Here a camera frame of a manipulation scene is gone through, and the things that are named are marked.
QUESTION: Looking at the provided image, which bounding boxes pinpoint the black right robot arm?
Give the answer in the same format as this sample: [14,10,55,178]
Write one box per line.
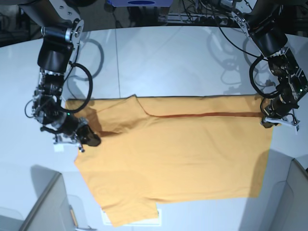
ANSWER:
[18,0,101,152]

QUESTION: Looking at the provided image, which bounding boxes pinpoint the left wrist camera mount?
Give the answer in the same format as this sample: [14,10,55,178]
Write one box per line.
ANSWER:
[261,114,300,134]

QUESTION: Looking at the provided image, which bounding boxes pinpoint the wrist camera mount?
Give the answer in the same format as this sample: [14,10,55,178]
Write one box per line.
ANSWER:
[53,134,85,153]
[261,114,300,134]

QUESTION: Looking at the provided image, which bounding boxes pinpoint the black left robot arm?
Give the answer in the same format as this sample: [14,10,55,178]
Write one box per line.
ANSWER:
[231,0,308,128]

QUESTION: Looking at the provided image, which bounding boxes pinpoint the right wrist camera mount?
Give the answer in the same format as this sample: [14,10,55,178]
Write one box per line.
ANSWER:
[53,134,85,153]

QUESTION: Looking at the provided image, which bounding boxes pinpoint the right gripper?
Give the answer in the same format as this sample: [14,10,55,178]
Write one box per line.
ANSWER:
[28,95,101,147]

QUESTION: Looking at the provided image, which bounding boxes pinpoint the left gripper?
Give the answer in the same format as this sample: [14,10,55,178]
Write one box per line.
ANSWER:
[260,89,301,119]

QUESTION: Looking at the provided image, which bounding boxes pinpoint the yellow T-shirt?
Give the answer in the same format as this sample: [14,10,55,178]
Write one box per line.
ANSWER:
[75,95,272,227]

